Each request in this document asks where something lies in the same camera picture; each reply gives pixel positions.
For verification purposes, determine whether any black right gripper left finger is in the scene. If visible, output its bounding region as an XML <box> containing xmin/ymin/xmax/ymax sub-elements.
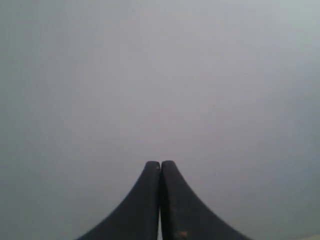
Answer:
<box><xmin>79</xmin><ymin>161</ymin><xmax>161</xmax><ymax>240</ymax></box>

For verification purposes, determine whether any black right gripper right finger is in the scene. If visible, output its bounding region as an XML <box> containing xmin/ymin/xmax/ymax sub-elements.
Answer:
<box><xmin>159</xmin><ymin>160</ymin><xmax>249</xmax><ymax>240</ymax></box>

